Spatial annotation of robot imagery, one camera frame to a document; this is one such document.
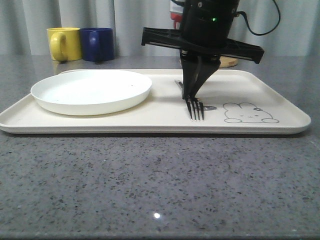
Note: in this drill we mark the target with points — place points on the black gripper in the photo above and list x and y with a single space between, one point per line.
204 29

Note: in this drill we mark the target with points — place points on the silver metal fork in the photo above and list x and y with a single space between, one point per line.
195 108

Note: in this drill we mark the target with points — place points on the white round plate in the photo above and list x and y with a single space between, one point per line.
91 92

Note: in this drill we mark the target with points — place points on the wooden mug tree stand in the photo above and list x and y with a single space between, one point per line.
227 62

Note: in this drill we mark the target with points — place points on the red mug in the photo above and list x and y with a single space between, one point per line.
176 8

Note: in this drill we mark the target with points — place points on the beige rabbit serving tray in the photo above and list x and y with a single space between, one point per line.
235 101

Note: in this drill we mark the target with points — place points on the dark blue mug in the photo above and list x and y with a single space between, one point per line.
97 44

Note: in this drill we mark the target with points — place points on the yellow mug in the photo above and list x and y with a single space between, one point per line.
64 43

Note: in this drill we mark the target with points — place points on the grey curtain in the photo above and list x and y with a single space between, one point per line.
281 28

